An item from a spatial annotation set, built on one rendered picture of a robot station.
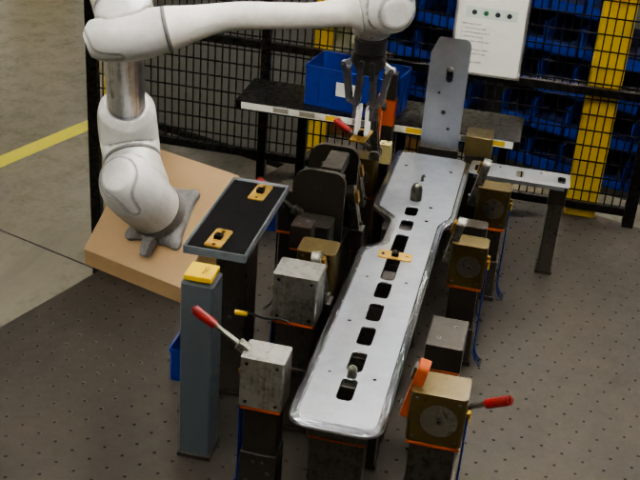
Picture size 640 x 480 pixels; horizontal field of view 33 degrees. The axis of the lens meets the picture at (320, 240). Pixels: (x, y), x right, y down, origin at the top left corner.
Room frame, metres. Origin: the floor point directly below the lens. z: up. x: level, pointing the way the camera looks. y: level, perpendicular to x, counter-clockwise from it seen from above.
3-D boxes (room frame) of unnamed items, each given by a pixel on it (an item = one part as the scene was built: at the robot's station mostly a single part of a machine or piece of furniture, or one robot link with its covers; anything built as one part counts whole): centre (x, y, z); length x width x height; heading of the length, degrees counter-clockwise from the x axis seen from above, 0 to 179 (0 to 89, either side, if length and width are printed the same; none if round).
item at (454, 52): (3.06, -0.34, 1.17); 0.12 x 0.01 x 0.34; 79
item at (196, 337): (1.93, 0.24, 0.92); 0.08 x 0.08 x 0.44; 79
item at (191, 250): (2.19, 0.19, 1.16); 0.37 x 0.14 x 0.02; 169
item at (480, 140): (3.05, -0.45, 0.88); 0.08 x 0.08 x 0.36; 79
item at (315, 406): (2.33, -0.19, 1.00); 1.38 x 0.22 x 0.02; 169
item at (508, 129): (3.27, -0.16, 1.01); 0.90 x 0.22 x 0.03; 79
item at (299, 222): (2.29, 0.04, 0.90); 0.05 x 0.05 x 0.40; 79
